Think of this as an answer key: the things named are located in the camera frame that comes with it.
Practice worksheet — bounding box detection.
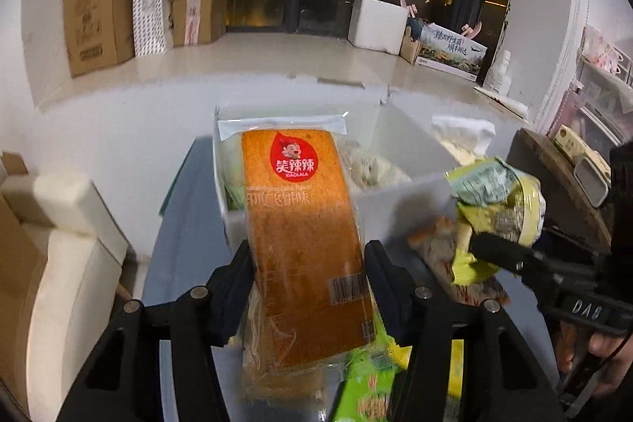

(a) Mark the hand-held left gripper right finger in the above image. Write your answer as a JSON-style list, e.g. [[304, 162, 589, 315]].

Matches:
[[363, 240, 567, 422]]

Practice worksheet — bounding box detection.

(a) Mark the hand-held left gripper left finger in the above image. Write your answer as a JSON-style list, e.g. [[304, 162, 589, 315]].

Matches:
[[57, 239, 255, 422]]

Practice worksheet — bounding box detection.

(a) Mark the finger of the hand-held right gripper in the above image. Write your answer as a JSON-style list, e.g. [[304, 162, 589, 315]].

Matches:
[[469, 231, 601, 289]]

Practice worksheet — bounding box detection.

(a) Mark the yellow-green snack packet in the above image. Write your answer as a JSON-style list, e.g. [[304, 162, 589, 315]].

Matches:
[[445, 156, 547, 287]]

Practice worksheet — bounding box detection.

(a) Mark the white storage box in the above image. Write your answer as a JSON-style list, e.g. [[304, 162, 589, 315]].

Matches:
[[212, 92, 463, 255]]

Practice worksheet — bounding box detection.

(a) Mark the orange cake snack packet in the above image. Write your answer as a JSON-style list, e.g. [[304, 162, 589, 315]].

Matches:
[[218, 113, 377, 374]]

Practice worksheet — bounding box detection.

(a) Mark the clear packet of pale snacks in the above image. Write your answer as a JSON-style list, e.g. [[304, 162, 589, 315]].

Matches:
[[341, 140, 411, 193]]

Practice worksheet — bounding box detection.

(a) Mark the person's right hand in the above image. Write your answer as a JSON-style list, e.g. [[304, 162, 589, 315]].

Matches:
[[559, 323, 633, 383]]

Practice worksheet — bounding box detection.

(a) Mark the brown snack packet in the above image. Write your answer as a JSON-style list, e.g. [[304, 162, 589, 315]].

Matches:
[[408, 217, 512, 307]]

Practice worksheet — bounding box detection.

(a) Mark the blue-grey tablecloth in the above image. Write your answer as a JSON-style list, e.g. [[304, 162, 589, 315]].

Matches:
[[141, 135, 559, 422]]

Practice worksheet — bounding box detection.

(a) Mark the round wooden side table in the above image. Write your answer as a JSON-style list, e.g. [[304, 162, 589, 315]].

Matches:
[[509, 128, 633, 255]]

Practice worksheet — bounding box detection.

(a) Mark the white alarm clock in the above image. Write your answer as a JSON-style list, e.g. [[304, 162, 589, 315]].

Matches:
[[574, 156, 610, 208]]

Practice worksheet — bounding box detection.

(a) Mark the bright green snack packet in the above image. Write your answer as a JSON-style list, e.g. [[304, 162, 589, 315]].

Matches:
[[334, 316, 466, 422]]

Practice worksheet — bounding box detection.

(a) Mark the pale green snack packet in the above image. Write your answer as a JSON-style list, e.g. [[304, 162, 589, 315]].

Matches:
[[225, 140, 248, 210]]

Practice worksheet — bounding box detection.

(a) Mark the small cream tissue box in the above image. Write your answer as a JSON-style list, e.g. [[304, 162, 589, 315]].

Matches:
[[551, 125, 611, 176]]

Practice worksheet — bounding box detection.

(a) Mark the cream tissue pack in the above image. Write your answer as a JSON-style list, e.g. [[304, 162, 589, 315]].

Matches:
[[432, 115, 498, 166]]

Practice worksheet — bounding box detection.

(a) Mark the white tube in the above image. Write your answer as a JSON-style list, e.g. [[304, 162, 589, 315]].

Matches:
[[474, 85, 530, 116]]

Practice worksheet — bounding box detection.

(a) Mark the cream sofa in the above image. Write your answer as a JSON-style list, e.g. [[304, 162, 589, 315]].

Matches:
[[0, 170, 149, 403]]

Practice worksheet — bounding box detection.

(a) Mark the clear plastic drawer organizer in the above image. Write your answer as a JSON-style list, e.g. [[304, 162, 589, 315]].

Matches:
[[559, 51, 633, 156]]

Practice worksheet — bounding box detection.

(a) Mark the white plastic bottle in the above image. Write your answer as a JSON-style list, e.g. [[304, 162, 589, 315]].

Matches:
[[487, 50, 512, 94]]

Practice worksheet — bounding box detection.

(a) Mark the printed landscape carton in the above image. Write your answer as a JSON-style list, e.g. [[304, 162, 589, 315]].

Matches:
[[414, 21, 489, 81]]

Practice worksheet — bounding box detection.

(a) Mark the flat cardboard sheet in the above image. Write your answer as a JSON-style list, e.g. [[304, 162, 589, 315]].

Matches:
[[0, 192, 47, 383]]

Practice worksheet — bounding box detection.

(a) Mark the floral pouch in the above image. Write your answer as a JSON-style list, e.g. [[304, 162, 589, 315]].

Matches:
[[581, 25, 633, 84]]

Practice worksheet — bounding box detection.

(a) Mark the small brown carton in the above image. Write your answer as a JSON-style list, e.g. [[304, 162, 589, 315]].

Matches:
[[400, 19, 423, 66]]

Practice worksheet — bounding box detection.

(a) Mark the small cardboard piece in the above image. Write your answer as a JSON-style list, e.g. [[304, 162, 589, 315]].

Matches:
[[0, 150, 29, 180]]

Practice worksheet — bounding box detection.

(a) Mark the white foam box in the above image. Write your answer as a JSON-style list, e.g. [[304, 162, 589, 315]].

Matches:
[[347, 0, 409, 56]]

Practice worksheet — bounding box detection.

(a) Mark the small open cardboard box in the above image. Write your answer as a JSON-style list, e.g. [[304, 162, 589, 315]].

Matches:
[[169, 0, 229, 47]]

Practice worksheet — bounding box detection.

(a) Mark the large cardboard box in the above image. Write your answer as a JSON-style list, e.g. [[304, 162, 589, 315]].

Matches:
[[63, 0, 136, 78]]

